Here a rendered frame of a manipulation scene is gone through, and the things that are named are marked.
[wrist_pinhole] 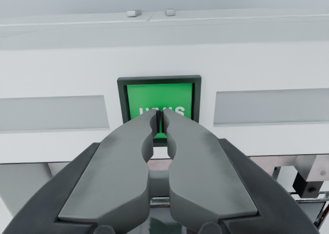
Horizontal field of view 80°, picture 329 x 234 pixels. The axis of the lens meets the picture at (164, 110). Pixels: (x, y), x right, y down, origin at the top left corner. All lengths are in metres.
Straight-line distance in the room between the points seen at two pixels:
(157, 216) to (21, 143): 0.22
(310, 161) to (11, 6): 1.30
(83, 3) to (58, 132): 1.01
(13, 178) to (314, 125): 0.28
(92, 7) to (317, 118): 1.06
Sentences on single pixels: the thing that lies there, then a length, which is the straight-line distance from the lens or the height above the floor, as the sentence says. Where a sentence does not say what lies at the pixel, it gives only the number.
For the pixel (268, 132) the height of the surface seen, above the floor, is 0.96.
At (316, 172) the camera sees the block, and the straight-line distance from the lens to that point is 0.32.
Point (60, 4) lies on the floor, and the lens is 1.19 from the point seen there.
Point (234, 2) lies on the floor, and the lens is 1.15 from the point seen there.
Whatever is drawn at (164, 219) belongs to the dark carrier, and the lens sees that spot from 0.35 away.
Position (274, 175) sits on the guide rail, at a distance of 0.39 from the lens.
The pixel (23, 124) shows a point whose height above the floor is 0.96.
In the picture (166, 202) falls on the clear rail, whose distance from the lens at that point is 0.31.
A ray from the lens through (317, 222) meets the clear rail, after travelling 0.43.
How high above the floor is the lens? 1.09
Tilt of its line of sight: 62 degrees down
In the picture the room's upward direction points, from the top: 179 degrees clockwise
